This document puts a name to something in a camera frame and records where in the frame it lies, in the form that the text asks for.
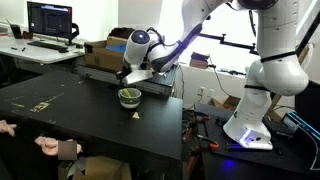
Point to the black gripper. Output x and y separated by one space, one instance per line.
124 73

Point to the yellow marker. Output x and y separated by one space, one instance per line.
126 92

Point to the white mug with green band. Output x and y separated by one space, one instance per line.
130 102

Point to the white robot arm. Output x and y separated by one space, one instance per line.
277 70

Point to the cardboard box with blue lining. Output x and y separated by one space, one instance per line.
106 54

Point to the grey metal case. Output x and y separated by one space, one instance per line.
160 83

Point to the dark round object behind box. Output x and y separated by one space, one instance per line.
122 32

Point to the small brown box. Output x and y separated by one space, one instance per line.
199 60

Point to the white desk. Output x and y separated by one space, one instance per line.
19 48

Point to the computer monitor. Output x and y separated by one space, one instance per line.
52 20

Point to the black keyboard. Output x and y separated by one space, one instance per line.
60 49

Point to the black control box blue light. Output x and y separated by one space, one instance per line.
293 121

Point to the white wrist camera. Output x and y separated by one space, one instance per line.
137 76

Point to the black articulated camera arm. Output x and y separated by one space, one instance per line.
221 39

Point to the orange-handled clamp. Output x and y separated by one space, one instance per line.
213 145

